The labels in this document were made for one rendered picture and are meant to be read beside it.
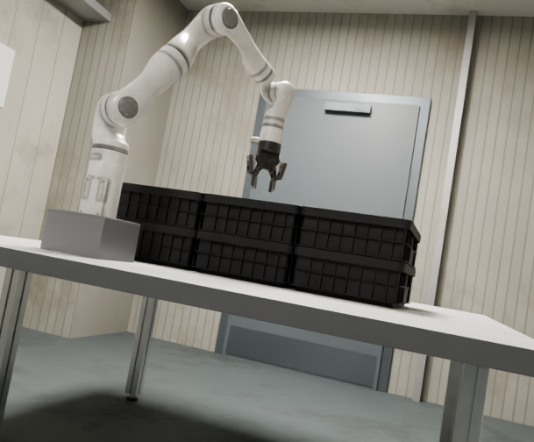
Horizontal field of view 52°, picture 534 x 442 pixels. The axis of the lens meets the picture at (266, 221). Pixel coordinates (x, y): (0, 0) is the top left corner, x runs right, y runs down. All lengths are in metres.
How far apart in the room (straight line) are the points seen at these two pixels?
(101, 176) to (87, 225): 0.14
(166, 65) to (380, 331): 0.95
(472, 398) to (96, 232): 1.00
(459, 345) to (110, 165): 0.94
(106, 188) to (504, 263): 3.19
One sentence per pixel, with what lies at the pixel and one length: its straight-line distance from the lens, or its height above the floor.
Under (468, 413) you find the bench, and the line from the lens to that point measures 1.51.
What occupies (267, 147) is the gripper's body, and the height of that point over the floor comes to 1.12.
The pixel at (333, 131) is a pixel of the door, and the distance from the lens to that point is 4.32.
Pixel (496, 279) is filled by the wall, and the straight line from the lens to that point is 4.14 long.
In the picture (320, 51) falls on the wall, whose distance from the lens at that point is 4.62.
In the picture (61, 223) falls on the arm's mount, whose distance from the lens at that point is 1.44.
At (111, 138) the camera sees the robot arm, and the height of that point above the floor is 1.01.
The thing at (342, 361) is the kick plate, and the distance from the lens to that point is 4.16.
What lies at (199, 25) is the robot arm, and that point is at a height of 1.40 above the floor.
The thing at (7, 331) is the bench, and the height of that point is 0.40.
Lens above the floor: 0.76
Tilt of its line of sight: 4 degrees up
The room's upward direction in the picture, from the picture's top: 10 degrees clockwise
